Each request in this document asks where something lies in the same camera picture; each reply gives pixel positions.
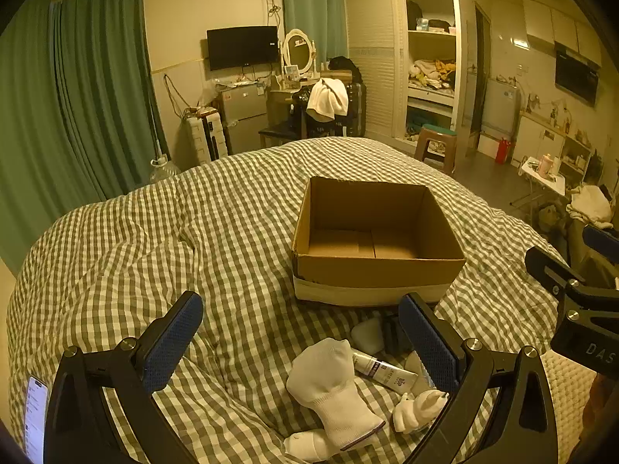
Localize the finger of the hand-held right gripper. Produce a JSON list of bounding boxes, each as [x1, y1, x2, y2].
[[573, 225, 619, 287], [525, 246, 619, 322]]

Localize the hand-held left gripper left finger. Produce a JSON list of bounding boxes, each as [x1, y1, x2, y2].
[[44, 291, 204, 464]]

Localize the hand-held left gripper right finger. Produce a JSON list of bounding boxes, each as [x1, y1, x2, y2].
[[398, 292, 574, 464]]

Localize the small plastic packet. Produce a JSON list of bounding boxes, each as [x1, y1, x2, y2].
[[404, 350, 436, 392]]

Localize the cream cosmetic tube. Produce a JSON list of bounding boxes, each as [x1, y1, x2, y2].
[[351, 348, 421, 390]]

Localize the white figurine toy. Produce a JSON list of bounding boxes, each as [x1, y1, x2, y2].
[[392, 389, 448, 436]]

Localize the white round pad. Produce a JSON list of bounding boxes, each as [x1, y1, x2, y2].
[[351, 316, 385, 353]]

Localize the cardboard box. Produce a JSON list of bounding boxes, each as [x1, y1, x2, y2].
[[291, 176, 466, 307]]

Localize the large white sock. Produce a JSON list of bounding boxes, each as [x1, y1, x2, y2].
[[285, 338, 388, 452]]

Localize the person's right forearm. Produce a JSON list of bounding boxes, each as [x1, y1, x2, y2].
[[583, 374, 612, 445]]

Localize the white cloth pile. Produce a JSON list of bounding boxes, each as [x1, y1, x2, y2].
[[566, 186, 615, 228]]

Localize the cream quilted mattress pad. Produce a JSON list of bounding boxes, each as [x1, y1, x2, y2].
[[544, 352, 597, 428]]

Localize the small white folding table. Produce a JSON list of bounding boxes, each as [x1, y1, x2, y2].
[[520, 156, 566, 194]]

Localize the green checkered blanket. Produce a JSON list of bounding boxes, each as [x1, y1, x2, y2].
[[7, 136, 576, 464]]

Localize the white kitchen cabinet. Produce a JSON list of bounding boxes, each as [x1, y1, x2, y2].
[[513, 111, 595, 175]]

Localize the white floor box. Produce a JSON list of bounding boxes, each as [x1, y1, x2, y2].
[[478, 133, 501, 158]]

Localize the smartphone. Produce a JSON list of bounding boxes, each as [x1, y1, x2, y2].
[[24, 374, 49, 462]]

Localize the brown plastic stool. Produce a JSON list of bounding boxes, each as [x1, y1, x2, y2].
[[413, 125, 458, 177]]

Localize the white washing machine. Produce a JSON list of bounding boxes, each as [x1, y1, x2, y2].
[[481, 77, 523, 131]]

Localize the black range hood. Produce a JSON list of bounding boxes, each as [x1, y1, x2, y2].
[[554, 43, 600, 104]]

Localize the clear water jug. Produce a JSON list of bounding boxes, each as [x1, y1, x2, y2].
[[147, 155, 182, 184]]

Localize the white ribbed suitcase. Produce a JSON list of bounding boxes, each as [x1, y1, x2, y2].
[[186, 109, 228, 165]]

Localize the white upper cabinets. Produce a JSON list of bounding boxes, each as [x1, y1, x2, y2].
[[522, 0, 603, 66]]

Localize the dark wooden chair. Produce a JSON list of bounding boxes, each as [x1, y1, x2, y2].
[[258, 92, 339, 148]]

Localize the silver mini fridge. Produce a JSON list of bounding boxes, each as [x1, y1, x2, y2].
[[217, 82, 269, 155]]

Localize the dark hard suitcase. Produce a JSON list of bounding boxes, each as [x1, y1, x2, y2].
[[333, 82, 367, 138]]

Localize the wide green curtain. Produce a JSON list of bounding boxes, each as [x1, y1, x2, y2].
[[0, 0, 168, 271]]

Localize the white wardrobe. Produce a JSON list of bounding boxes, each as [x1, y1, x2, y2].
[[343, 0, 472, 153]]

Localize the white towel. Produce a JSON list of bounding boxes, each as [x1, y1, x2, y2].
[[307, 77, 350, 121]]

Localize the dressing table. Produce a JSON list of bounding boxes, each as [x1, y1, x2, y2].
[[268, 77, 322, 121]]

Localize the black bag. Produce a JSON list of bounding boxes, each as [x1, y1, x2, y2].
[[328, 56, 363, 83]]

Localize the white oval mirror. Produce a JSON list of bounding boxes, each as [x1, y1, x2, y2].
[[282, 29, 315, 80]]

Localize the narrow teal curtain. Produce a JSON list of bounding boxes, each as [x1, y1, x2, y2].
[[280, 0, 349, 66]]

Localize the black wall television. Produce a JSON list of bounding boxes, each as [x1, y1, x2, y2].
[[207, 26, 280, 71]]

